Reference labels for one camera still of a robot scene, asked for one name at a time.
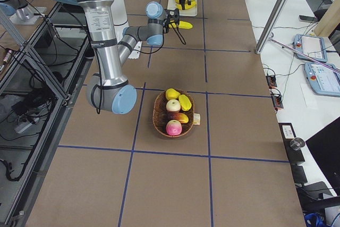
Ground brown wicker basket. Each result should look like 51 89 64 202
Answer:
152 89 195 138

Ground white bear print tray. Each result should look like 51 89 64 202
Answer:
167 0 198 16

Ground yellow lemon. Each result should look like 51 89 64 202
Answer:
165 88 181 100

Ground yellow starfruit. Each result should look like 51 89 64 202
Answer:
178 94 192 112

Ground red yellow mango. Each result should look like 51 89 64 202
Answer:
167 112 189 124

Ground paper price tag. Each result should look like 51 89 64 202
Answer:
193 113 201 125

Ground red pink apple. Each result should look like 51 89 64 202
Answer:
166 120 182 136

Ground blue teach pendant far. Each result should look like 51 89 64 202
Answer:
294 34 328 63

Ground blue teach pendant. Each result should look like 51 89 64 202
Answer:
304 63 339 97
294 34 328 63

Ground metal grabber stick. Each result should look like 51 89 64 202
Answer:
269 37 340 73

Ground blue teach pendant near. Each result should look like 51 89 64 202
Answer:
304 63 339 97

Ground aluminium frame post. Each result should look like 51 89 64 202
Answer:
255 0 287 54

